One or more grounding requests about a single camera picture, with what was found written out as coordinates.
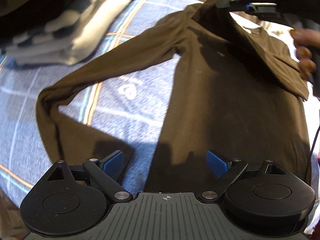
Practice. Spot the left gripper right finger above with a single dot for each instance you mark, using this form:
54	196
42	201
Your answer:
227	171

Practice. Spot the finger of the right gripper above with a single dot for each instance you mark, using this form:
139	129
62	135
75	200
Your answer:
234	5

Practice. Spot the dark brown long-sleeve shirt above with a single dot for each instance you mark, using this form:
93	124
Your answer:
257	59

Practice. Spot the blue plaid bed sheet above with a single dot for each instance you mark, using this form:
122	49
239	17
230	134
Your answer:
75	99

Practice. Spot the person right hand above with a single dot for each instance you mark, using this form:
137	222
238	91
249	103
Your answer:
303	40

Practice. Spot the folded checkered grey garment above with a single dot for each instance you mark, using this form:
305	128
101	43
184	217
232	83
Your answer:
57	31

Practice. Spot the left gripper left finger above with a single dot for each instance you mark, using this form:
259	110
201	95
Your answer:
103	175

